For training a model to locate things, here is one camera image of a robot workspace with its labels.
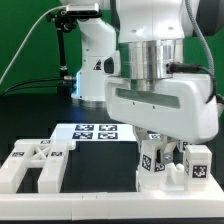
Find white chair back frame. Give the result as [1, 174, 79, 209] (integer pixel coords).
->
[0, 139, 76, 194]

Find white U-shaped obstacle frame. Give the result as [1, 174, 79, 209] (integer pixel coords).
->
[0, 178, 224, 220]

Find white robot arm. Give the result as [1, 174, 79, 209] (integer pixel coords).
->
[60, 0, 218, 164]

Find black cables on table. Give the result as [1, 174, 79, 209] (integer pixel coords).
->
[0, 78, 76, 100]

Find grey camera on stand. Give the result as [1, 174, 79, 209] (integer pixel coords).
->
[66, 3, 102, 18]

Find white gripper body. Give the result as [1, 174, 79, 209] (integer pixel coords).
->
[105, 74, 219, 144]

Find white camera cable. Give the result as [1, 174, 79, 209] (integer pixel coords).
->
[0, 5, 67, 87]

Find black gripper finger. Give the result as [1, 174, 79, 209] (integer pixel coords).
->
[156, 135, 177, 164]
[133, 126, 148, 144]

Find white base tag plate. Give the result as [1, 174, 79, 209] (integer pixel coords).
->
[51, 123, 136, 142]

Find black camera stand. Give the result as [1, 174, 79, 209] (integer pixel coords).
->
[46, 10, 77, 96]

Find white chair seat plate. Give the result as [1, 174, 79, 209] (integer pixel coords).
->
[135, 163, 184, 192]

